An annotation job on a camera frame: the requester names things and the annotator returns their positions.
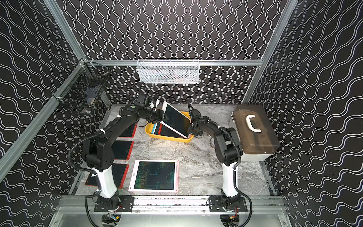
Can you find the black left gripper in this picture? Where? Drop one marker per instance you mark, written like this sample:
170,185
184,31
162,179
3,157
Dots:
159,116

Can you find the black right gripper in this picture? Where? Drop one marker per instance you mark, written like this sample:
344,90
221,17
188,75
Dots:
189,130

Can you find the white writing tablet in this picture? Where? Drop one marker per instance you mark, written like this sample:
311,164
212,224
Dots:
175,120
157,176

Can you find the red writing tablet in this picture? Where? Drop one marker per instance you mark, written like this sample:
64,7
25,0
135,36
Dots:
129,132
119,172
122,149

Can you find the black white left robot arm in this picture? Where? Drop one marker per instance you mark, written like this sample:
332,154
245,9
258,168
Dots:
97,147

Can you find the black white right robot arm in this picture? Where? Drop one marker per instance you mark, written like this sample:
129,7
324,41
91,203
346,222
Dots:
228,152

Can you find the bottom tablet in tray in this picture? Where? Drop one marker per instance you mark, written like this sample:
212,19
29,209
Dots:
160,129

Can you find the yellow plastic storage tray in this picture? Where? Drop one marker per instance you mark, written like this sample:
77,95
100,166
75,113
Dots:
148,129

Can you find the white toolbox brown lid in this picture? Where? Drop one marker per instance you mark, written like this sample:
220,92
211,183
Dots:
255,132

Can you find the white wire mesh basket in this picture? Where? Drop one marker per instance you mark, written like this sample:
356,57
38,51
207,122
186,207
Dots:
168,71

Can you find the black wire mesh basket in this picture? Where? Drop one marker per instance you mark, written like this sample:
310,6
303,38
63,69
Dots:
84,92

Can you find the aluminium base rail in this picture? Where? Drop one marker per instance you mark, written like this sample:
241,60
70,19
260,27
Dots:
174,205

